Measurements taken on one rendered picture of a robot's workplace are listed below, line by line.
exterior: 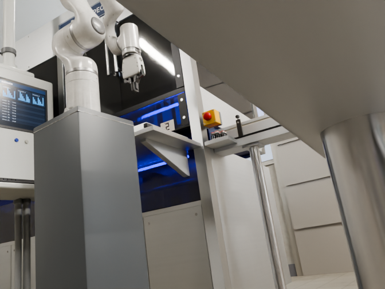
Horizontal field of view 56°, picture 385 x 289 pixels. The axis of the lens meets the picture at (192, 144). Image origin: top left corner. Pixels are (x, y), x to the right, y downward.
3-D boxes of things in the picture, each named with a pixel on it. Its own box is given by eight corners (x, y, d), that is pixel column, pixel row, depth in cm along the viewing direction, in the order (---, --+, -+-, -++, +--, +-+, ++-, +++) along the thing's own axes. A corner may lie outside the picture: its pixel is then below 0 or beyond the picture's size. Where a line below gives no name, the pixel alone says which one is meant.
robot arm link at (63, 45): (79, 66, 129) (77, 10, 136) (46, 85, 138) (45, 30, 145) (105, 77, 139) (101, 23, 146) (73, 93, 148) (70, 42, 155)
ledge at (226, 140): (217, 150, 192) (216, 147, 193) (239, 144, 186) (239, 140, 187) (204, 145, 180) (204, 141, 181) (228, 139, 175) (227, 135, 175)
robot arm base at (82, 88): (79, 109, 119) (77, 59, 125) (45, 127, 129) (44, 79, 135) (122, 121, 135) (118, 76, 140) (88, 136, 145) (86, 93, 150)
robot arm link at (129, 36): (116, 52, 168) (132, 44, 164) (114, 27, 172) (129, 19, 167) (129, 58, 175) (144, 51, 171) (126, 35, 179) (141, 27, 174)
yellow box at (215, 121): (209, 129, 188) (208, 116, 190) (222, 125, 185) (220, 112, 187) (203, 125, 182) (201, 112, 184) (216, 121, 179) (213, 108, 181)
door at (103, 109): (67, 132, 236) (63, 52, 252) (122, 111, 214) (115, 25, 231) (66, 132, 235) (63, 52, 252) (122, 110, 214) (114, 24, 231)
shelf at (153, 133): (106, 178, 220) (106, 175, 220) (208, 149, 188) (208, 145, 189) (38, 168, 179) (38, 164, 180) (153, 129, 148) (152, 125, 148)
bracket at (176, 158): (184, 177, 183) (181, 152, 187) (189, 176, 182) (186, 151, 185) (142, 168, 154) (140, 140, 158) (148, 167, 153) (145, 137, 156)
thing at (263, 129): (212, 152, 188) (208, 124, 193) (225, 157, 201) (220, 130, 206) (352, 113, 157) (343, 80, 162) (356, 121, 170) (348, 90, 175)
